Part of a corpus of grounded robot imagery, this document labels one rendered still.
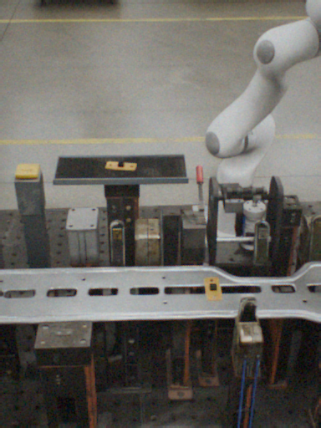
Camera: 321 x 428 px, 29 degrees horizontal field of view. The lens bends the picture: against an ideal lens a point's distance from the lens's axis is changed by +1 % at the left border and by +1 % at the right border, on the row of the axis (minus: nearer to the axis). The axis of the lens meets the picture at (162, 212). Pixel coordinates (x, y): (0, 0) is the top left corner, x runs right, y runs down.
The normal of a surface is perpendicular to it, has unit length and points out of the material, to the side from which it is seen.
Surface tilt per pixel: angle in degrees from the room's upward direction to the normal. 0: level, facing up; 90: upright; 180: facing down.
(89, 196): 0
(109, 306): 0
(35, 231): 90
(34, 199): 90
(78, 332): 0
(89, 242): 90
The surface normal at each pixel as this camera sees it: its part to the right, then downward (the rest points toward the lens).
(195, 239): 0.04, 0.56
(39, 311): 0.00, -0.83
